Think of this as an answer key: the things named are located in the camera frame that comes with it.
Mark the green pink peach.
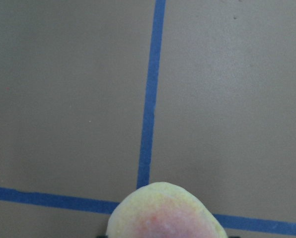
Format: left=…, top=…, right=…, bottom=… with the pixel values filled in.
left=106, top=182, right=227, bottom=238

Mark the brown table mat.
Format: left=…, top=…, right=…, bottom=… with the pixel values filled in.
left=0, top=0, right=296, bottom=238

